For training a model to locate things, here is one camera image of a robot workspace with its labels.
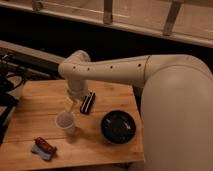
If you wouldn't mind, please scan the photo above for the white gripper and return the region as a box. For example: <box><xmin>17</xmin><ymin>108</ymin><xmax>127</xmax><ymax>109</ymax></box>
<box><xmin>65</xmin><ymin>80</ymin><xmax>89</xmax><ymax>113</ymax></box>

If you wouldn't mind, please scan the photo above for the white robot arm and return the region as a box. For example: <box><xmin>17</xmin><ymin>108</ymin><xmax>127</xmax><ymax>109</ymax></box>
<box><xmin>58</xmin><ymin>50</ymin><xmax>213</xmax><ymax>171</ymax></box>

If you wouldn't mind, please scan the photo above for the black ceramic bowl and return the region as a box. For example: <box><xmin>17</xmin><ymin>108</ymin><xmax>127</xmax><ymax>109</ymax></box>
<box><xmin>101</xmin><ymin>110</ymin><xmax>136</xmax><ymax>144</ymax></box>

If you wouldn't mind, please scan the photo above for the black white striped block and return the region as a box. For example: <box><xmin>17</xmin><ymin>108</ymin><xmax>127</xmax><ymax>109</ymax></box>
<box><xmin>80</xmin><ymin>92</ymin><xmax>96</xmax><ymax>115</ymax></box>

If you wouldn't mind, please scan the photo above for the wooden table board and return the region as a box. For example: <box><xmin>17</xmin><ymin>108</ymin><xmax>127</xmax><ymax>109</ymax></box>
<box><xmin>0</xmin><ymin>80</ymin><xmax>143</xmax><ymax>171</ymax></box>

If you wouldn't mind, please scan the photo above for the red brown toy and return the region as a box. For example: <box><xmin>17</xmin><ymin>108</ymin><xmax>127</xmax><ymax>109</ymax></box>
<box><xmin>35</xmin><ymin>137</ymin><xmax>57</xmax><ymax>155</ymax></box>

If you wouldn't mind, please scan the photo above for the black cables and equipment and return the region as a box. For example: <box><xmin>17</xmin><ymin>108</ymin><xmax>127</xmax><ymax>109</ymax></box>
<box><xmin>0</xmin><ymin>51</ymin><xmax>30</xmax><ymax>146</ymax></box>

